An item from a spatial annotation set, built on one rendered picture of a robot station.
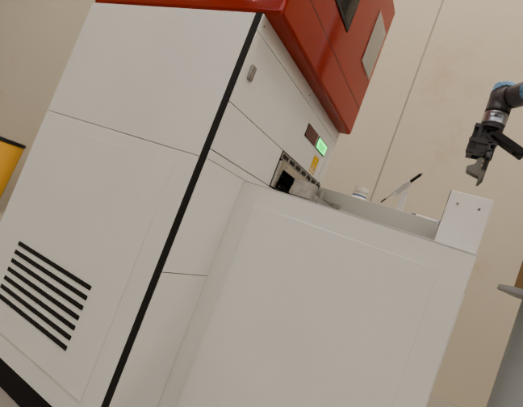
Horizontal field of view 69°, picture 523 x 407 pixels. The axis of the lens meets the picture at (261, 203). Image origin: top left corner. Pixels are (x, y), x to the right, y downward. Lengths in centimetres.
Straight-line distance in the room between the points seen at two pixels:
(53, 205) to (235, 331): 67
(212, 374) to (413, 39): 320
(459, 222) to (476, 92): 265
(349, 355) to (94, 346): 63
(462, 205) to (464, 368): 245
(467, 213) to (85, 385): 103
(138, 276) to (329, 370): 52
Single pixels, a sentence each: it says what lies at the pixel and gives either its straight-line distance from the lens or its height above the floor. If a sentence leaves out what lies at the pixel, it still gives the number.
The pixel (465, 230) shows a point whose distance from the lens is 102.
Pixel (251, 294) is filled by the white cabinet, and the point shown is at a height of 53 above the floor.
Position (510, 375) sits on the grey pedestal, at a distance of 155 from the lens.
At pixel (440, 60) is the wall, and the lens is 367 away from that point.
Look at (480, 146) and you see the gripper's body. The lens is 147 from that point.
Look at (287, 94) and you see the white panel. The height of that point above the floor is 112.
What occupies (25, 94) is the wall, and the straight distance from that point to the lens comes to 483.
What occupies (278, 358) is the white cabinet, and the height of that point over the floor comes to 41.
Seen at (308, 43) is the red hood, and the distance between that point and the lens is 120.
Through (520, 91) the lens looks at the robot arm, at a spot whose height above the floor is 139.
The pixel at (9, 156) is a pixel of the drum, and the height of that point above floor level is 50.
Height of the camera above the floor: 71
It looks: 3 degrees up
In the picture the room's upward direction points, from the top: 21 degrees clockwise
